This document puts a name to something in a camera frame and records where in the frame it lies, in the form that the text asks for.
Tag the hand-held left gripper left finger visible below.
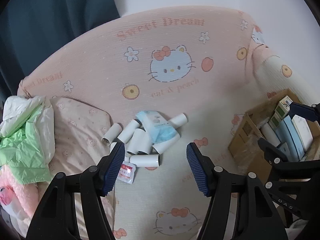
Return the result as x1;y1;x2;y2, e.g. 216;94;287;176
26;142;125;240

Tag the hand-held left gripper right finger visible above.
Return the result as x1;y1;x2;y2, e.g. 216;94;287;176
186;142;288;240

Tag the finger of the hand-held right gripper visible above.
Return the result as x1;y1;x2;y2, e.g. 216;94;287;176
257;137;320;188
289;102;320;123

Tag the white paper tube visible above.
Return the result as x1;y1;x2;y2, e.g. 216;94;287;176
260;125;282;147

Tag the pile of white paper tubes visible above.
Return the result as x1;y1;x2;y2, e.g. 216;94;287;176
101;113;188;167

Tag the brown cardboard box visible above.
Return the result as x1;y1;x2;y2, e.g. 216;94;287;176
229;89;320;178

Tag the red and white sachet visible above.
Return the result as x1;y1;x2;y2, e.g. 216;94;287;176
119;156;136;184

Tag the white box with colourful print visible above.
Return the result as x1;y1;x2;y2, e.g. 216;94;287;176
279;97;293;110

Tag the flat white box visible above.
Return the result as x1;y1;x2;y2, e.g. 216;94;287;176
291;115;314;155

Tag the green and white box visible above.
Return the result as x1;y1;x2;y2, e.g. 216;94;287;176
274;105;290;120
268;114;284;128

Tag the light blue box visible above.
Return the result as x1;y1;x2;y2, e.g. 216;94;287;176
282;117;307;162

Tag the light blue wipes packet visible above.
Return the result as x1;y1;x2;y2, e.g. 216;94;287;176
136;110;180;143

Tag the bear-print pillow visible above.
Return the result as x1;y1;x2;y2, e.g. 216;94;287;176
50;97;117;240

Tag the green plastic bag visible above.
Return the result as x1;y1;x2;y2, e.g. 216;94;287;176
0;105;54;184

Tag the pink plush toy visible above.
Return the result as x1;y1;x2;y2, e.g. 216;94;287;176
0;165;40;222

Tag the pink cream cat-print blanket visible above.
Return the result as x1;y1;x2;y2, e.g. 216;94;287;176
17;7;320;240

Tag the white plastic bag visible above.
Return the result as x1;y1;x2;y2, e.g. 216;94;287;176
0;95;55;160

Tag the dark teal curtain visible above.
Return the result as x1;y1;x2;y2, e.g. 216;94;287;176
0;0;121;100

